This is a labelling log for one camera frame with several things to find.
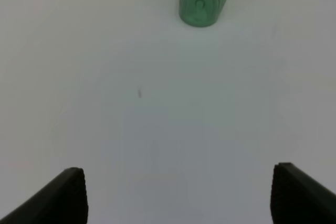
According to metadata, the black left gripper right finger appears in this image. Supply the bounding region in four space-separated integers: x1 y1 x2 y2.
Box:
270 163 335 224

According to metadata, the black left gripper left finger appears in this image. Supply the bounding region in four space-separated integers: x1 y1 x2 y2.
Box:
1 167 89 224

